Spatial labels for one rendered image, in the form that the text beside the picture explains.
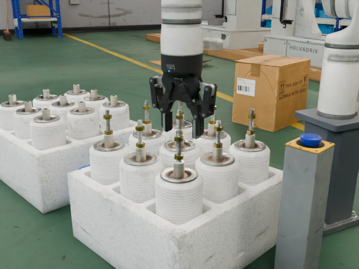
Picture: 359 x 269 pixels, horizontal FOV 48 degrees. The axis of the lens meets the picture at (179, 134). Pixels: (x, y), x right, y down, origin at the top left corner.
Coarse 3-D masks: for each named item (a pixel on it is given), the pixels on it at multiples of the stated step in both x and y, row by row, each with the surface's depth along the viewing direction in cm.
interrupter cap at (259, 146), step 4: (240, 140) 98; (244, 140) 99; (256, 140) 98; (236, 144) 96; (240, 144) 96; (244, 144) 97; (256, 144) 96; (260, 144) 96; (264, 144) 96; (236, 148) 94; (240, 148) 93; (244, 148) 93; (248, 148) 93; (252, 148) 94; (256, 148) 93; (260, 148) 94; (264, 148) 94
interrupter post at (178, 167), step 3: (174, 162) 79; (177, 162) 79; (180, 162) 79; (183, 162) 79; (174, 165) 79; (177, 165) 78; (180, 165) 78; (183, 165) 79; (174, 168) 79; (177, 168) 79; (180, 168) 79; (183, 168) 79; (174, 171) 79; (177, 171) 79; (180, 171) 79; (183, 171) 79; (174, 174) 80; (177, 174) 79; (180, 174) 79; (183, 174) 80; (177, 177) 79; (180, 177) 79
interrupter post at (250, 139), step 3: (246, 135) 94; (249, 135) 94; (252, 135) 94; (246, 138) 95; (249, 138) 94; (252, 138) 94; (246, 141) 95; (249, 141) 94; (252, 141) 94; (246, 144) 95; (249, 144) 94; (252, 144) 94; (249, 147) 95; (252, 147) 95
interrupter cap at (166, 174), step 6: (168, 168) 83; (186, 168) 83; (162, 174) 80; (168, 174) 80; (186, 174) 81; (192, 174) 80; (168, 180) 77; (174, 180) 77; (180, 180) 77; (186, 180) 77; (192, 180) 78
